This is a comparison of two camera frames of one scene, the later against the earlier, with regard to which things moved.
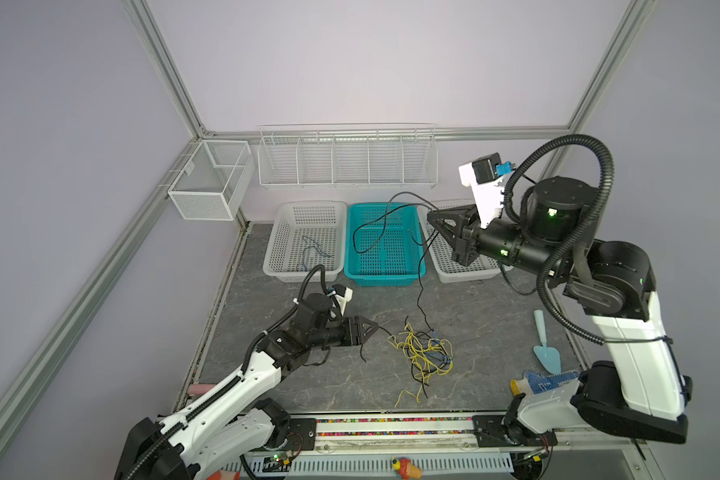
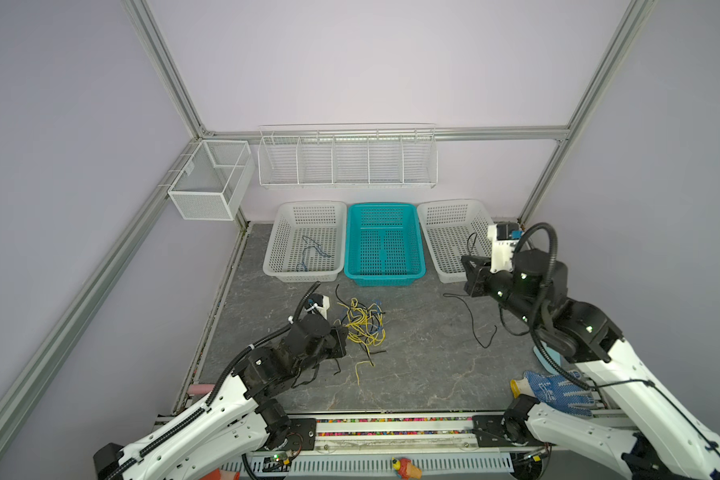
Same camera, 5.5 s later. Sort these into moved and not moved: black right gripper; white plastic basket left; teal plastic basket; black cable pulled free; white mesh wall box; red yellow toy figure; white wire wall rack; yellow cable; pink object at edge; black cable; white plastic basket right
Moved: black cable pulled free; black cable; black right gripper; yellow cable
Not moved: pink object at edge; white wire wall rack; white plastic basket right; white plastic basket left; white mesh wall box; teal plastic basket; red yellow toy figure
